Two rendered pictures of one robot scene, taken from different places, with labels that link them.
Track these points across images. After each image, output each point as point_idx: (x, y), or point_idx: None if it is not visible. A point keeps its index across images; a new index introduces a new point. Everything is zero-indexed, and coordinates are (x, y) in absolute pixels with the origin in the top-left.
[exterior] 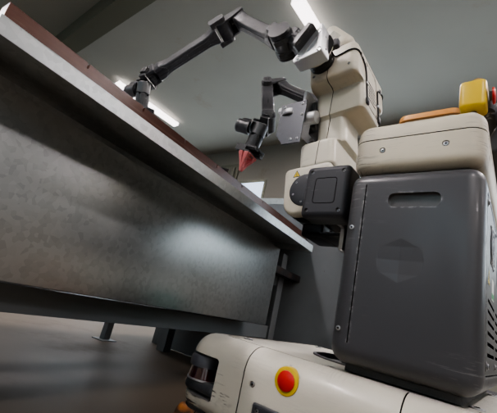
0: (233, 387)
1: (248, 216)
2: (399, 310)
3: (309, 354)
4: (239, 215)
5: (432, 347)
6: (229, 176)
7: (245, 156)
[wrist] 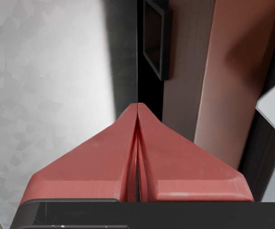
0: None
1: (59, 77)
2: None
3: None
4: (92, 68)
5: None
6: (196, 66)
7: (73, 148)
